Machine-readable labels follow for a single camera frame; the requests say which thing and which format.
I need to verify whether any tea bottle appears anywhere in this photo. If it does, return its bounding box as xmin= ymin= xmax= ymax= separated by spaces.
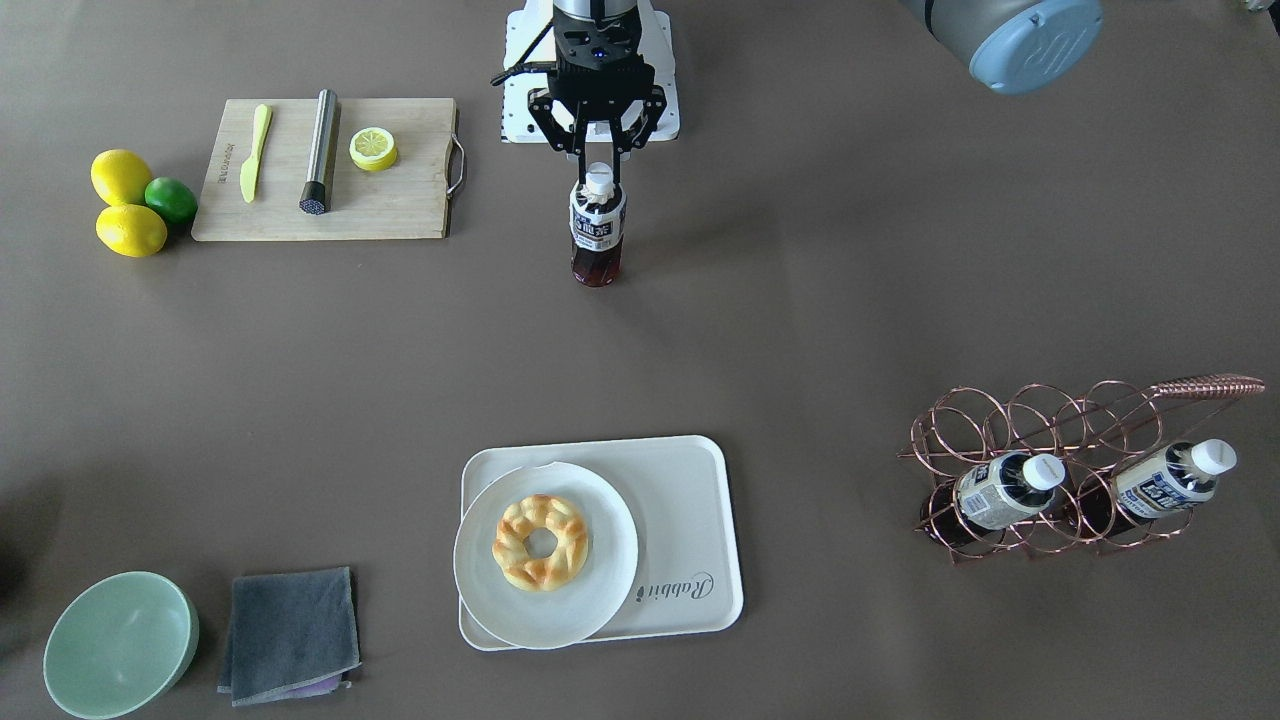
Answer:
xmin=922 ymin=451 xmax=1068 ymax=550
xmin=570 ymin=161 xmax=627 ymax=287

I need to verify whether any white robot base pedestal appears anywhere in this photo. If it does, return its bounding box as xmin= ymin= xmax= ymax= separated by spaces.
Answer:
xmin=492 ymin=1 xmax=681 ymax=155

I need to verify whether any glazed ring donut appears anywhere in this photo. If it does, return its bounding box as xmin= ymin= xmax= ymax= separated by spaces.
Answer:
xmin=492 ymin=495 xmax=590 ymax=593

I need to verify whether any yellow lemon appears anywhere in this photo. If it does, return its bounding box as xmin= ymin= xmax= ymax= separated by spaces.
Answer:
xmin=90 ymin=149 xmax=154 ymax=206
xmin=95 ymin=204 xmax=169 ymax=258

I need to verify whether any wooden cutting board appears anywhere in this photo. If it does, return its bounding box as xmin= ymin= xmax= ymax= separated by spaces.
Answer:
xmin=191 ymin=97 xmax=463 ymax=242

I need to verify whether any yellow lemon far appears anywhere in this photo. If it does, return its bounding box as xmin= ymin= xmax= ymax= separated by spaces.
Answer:
xmin=90 ymin=149 xmax=154 ymax=206

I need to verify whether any yellow lemon near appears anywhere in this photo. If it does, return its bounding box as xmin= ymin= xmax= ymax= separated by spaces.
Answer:
xmin=95 ymin=204 xmax=169 ymax=258

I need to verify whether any white plate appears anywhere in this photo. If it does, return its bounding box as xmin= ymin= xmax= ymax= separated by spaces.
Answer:
xmin=454 ymin=462 xmax=639 ymax=650

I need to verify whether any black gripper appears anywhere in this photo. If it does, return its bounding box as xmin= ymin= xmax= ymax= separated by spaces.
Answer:
xmin=527 ymin=18 xmax=667 ymax=184

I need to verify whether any grey folded cloth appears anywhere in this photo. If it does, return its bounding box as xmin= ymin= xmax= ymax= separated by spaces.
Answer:
xmin=218 ymin=566 xmax=361 ymax=707

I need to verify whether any tea bottle front end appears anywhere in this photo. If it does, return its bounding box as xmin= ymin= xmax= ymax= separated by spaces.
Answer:
xmin=1068 ymin=439 xmax=1236 ymax=536

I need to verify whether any copper wire bottle rack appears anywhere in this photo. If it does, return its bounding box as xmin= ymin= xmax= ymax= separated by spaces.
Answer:
xmin=902 ymin=373 xmax=1266 ymax=562

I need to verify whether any mint green bowl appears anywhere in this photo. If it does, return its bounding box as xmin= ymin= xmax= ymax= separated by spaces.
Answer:
xmin=44 ymin=571 xmax=198 ymax=719

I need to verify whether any green lime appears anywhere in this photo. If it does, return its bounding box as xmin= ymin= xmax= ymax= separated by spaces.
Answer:
xmin=143 ymin=177 xmax=198 ymax=225

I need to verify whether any yellow green plastic knife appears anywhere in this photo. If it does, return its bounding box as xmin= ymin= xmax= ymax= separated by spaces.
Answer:
xmin=239 ymin=102 xmax=273 ymax=202

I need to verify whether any white serving tray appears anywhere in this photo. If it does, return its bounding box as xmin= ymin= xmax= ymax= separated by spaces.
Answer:
xmin=453 ymin=436 xmax=744 ymax=651

